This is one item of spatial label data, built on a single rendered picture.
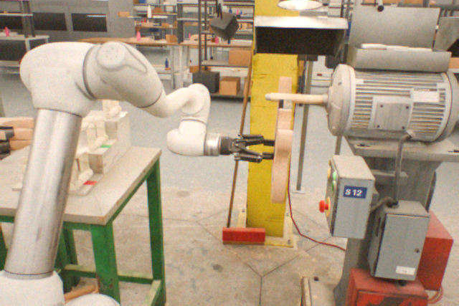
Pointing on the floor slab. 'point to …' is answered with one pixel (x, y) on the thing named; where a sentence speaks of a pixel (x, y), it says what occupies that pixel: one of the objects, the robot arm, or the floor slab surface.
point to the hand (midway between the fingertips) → (273, 149)
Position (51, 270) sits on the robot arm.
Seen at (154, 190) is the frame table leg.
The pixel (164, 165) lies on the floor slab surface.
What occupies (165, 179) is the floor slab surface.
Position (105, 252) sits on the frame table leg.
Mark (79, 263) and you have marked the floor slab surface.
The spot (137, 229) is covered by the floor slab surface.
